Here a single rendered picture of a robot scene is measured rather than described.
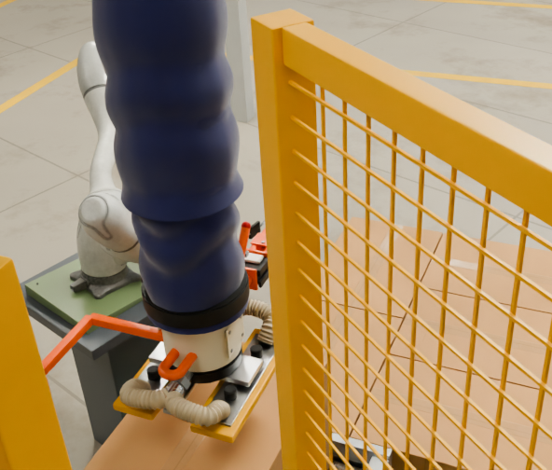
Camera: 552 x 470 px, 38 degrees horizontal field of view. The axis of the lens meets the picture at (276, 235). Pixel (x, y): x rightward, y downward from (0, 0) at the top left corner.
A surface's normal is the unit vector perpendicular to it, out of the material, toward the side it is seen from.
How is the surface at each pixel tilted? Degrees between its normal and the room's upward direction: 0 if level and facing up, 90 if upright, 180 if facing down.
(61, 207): 0
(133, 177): 99
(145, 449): 0
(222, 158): 91
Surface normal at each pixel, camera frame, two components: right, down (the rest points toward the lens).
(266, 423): -0.05, -0.84
